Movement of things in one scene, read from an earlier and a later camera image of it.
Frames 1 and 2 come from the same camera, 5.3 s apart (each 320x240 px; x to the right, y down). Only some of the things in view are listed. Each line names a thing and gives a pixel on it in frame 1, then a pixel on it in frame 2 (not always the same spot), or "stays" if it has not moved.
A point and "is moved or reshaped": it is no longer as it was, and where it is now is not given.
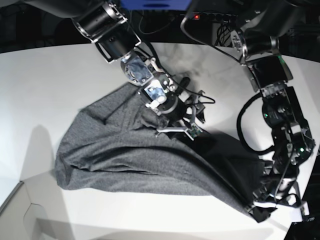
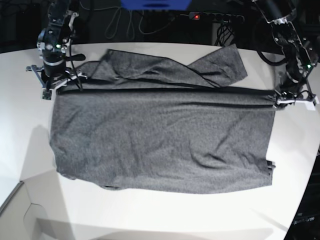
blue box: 156,5 stays
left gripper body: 182,111 to 53,74
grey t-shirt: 115,144 is moved or reshaped
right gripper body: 286,190 to 287,97
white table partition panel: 36,210 stays
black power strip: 214,17 stays
